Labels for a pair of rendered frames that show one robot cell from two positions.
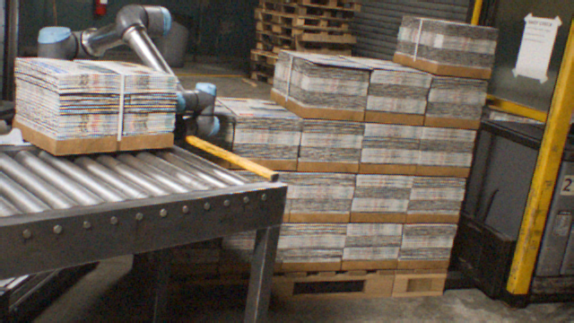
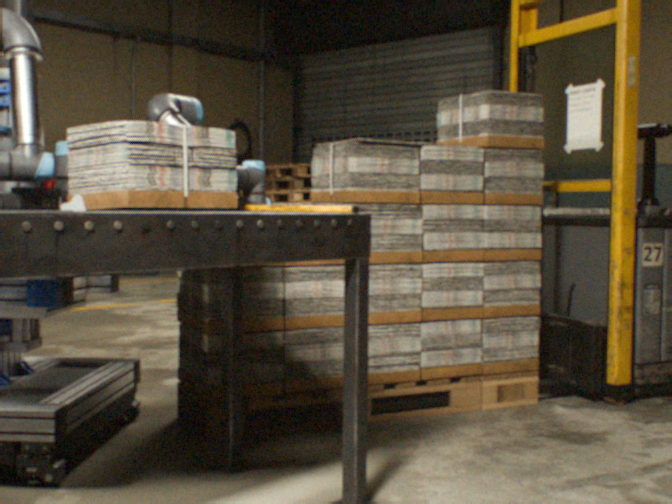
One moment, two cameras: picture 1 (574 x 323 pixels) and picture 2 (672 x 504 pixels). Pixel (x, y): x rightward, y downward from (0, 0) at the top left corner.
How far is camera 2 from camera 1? 0.76 m
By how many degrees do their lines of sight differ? 11
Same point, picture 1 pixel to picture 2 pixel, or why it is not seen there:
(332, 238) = (406, 341)
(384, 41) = not seen: hidden behind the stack
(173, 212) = (269, 225)
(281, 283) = not seen: hidden behind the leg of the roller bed
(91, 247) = (200, 250)
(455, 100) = (512, 174)
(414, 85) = (467, 159)
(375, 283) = (461, 394)
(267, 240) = (359, 274)
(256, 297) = (355, 340)
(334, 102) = (386, 183)
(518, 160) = (590, 243)
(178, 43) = not seen: hidden behind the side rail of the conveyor
